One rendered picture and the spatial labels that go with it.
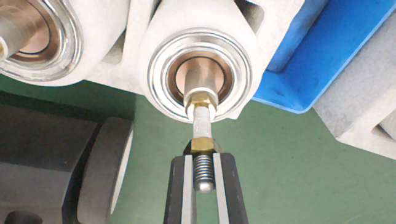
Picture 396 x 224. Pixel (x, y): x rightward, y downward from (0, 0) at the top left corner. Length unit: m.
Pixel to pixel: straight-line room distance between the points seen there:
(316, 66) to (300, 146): 0.28
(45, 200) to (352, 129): 0.43
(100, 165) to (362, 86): 0.39
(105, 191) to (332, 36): 0.41
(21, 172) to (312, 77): 0.45
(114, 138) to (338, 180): 0.62
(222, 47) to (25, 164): 0.34
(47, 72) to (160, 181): 0.53
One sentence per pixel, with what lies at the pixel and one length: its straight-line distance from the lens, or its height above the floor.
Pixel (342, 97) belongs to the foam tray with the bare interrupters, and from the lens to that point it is 0.38.
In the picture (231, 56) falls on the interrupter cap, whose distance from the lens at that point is 0.16.
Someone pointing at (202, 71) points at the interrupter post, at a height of 0.26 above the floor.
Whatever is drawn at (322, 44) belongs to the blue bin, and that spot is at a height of 0.06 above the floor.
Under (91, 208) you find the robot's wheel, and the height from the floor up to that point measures 0.20.
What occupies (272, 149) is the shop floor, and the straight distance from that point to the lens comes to 0.61.
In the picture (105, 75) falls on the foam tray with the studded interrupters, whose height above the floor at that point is 0.18.
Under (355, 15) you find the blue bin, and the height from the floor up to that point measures 0.08.
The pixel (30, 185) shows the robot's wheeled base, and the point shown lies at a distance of 0.42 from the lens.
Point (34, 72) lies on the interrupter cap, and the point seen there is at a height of 0.25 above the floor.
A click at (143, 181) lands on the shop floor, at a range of 0.69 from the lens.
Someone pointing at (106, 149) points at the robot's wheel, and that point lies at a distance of 0.41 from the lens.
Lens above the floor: 0.40
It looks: 53 degrees down
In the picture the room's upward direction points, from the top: 178 degrees clockwise
